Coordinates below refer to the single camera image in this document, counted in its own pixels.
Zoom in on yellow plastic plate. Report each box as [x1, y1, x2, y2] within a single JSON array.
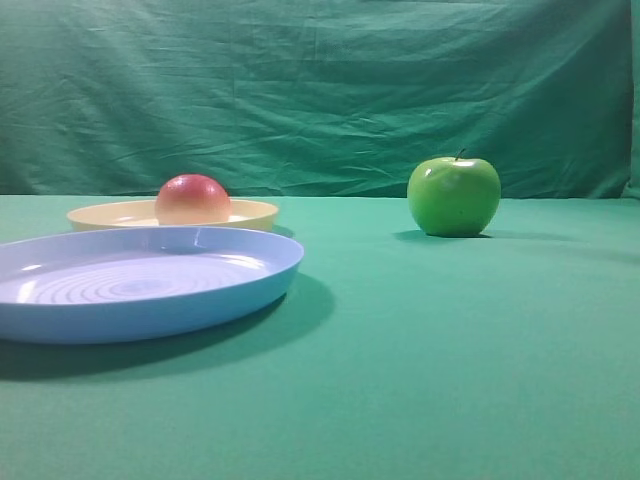
[[66, 198, 279, 231]]

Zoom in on blue plastic plate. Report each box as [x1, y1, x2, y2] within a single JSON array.
[[1, 226, 305, 345]]

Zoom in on green apple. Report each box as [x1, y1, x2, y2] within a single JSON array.
[[407, 152, 501, 237]]

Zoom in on green table cloth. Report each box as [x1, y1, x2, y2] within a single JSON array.
[[1, 197, 639, 479]]

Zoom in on green backdrop cloth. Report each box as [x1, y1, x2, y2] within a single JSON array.
[[1, 1, 639, 198]]

